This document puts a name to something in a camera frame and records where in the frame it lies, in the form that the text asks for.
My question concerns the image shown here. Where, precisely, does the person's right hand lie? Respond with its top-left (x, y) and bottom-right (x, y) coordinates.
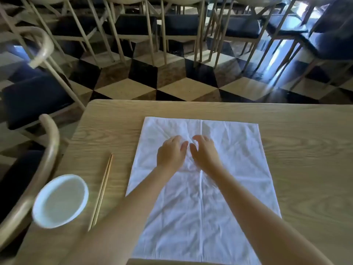
top-left (189, 135), bottom-right (223, 174)

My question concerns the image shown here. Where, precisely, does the person's left hand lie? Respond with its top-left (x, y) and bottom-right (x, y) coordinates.
top-left (156, 135), bottom-right (189, 174)

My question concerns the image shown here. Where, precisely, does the white cloth napkin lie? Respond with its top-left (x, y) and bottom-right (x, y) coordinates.
top-left (125, 116), bottom-right (282, 265)

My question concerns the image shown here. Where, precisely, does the person's right forearm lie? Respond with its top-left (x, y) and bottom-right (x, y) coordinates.
top-left (202, 165), bottom-right (335, 265)

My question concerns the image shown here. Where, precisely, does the person's left forearm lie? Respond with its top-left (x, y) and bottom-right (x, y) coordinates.
top-left (62, 165), bottom-right (182, 265)

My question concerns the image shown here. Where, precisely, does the wooden chopstick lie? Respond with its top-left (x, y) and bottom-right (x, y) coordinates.
top-left (88, 153), bottom-right (113, 232)
top-left (91, 154), bottom-right (114, 228)

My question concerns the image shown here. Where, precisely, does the wooden chair with dark cushion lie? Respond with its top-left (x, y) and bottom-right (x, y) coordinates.
top-left (0, 2), bottom-right (86, 141)
top-left (0, 113), bottom-right (69, 265)

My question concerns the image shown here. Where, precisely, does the white bowl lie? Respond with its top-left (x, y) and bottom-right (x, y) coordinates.
top-left (32, 174), bottom-right (89, 229)

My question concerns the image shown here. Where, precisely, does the row of wooden dining chairs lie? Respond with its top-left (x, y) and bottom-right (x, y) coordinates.
top-left (16, 0), bottom-right (353, 91)

